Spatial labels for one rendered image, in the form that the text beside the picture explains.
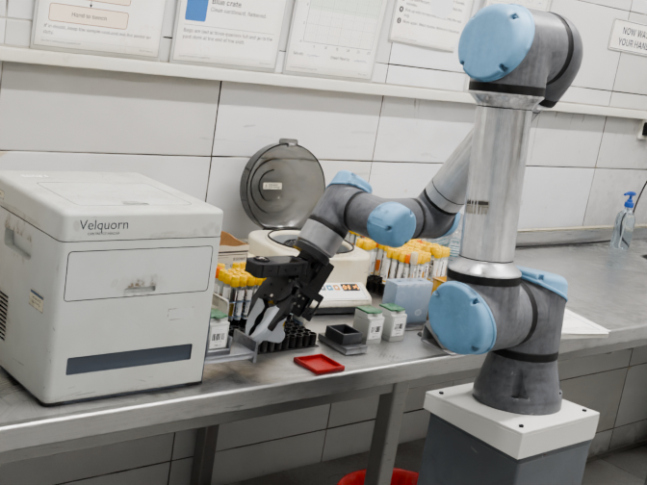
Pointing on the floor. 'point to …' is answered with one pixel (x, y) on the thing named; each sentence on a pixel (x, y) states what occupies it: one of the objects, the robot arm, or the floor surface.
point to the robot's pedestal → (493, 461)
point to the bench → (19, 400)
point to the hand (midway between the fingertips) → (247, 341)
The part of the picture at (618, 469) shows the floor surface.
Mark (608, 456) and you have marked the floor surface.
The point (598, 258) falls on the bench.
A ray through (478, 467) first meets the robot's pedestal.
